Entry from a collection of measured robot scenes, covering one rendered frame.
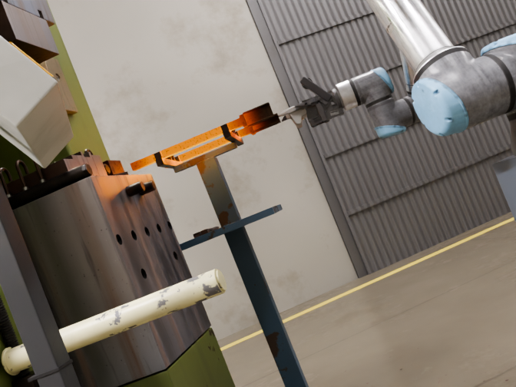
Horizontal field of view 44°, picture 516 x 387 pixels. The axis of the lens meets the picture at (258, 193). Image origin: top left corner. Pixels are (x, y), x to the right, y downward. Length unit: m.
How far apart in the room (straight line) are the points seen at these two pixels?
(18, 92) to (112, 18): 3.94
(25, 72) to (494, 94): 1.06
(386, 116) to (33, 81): 1.37
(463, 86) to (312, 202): 3.22
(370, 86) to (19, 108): 1.38
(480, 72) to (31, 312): 1.10
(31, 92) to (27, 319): 0.34
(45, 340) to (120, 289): 0.45
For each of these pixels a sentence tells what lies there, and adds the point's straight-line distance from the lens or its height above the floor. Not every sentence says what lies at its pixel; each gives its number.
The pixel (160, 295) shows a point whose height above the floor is 0.64.
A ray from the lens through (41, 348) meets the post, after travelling 1.01.
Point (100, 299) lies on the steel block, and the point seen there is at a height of 0.66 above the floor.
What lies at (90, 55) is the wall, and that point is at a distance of 4.72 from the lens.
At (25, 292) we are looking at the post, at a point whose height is 0.72.
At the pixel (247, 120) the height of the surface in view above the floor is 0.96.
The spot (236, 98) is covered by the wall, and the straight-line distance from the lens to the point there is 4.69.
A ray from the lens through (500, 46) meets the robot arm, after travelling 1.65.
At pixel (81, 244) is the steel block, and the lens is 1.45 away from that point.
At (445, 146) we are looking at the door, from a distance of 5.08.
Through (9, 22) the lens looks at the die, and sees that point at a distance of 1.59.
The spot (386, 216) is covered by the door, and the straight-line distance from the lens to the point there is 4.81.
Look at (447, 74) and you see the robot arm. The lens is 1.57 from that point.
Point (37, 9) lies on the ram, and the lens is 1.76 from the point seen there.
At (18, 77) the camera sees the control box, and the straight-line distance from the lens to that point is 0.89.
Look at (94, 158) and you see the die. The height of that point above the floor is 0.98.
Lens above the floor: 0.70
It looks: 2 degrees up
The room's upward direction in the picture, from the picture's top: 22 degrees counter-clockwise
